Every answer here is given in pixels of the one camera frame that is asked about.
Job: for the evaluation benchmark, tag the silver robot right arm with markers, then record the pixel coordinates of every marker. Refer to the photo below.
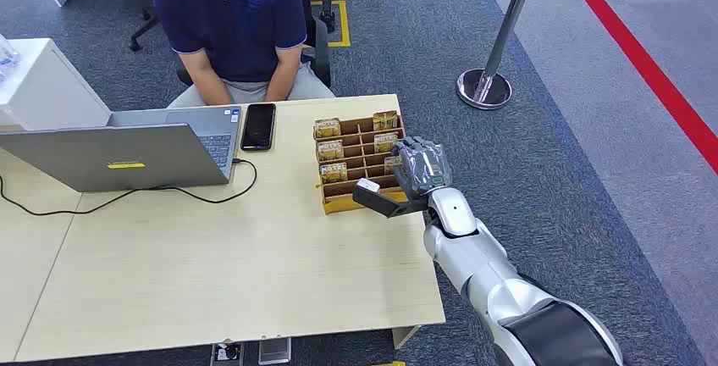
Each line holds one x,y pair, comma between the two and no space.
482,265

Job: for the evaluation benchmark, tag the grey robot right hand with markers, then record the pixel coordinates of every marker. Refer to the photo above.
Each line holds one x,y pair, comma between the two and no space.
423,168

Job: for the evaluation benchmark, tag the white cabinet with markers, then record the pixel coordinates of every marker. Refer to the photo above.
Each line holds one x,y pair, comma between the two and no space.
47,91

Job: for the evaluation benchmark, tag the grey laptop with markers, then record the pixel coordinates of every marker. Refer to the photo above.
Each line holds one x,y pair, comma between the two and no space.
112,156

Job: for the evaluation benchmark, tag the person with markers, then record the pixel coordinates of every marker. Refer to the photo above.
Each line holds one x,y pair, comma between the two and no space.
235,21

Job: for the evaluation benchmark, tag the clear plastic bottle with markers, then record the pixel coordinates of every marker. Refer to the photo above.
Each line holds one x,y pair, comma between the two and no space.
6,57

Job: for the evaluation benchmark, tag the black smartphone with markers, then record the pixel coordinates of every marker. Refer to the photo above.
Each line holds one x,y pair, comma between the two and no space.
258,126

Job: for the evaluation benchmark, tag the grey floor box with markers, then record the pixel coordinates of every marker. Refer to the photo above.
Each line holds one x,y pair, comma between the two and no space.
274,351

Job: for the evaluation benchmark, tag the person's left forearm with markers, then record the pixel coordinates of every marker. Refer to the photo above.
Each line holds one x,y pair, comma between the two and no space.
283,74

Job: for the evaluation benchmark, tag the black office chair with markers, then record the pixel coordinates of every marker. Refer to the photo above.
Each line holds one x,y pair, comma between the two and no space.
321,52

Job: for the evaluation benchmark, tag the black swivel chair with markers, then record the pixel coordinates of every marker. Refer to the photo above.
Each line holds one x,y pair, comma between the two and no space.
143,29

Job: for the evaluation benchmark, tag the black wrist camera with white box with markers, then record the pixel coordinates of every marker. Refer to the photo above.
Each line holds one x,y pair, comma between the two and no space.
387,202

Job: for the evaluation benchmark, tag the chrome stanchion post with base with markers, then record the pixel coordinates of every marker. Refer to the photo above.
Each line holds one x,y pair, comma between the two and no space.
504,35

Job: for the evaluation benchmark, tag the white table leg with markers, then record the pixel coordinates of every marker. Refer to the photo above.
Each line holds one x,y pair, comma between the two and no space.
405,336

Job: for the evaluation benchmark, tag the wooden card holder rack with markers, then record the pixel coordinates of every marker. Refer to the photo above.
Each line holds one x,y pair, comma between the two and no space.
359,153

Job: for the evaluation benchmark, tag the hotel key card sleeve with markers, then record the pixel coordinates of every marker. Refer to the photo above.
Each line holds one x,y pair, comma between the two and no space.
327,128
392,163
385,120
330,150
334,172
386,142

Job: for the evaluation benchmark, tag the person's right forearm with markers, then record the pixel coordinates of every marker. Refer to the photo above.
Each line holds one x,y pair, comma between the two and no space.
204,78

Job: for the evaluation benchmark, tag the floor power socket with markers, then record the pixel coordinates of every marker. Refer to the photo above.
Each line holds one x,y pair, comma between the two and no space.
227,353

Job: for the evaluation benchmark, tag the red floor tape line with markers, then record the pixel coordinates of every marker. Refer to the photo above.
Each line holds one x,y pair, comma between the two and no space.
645,63

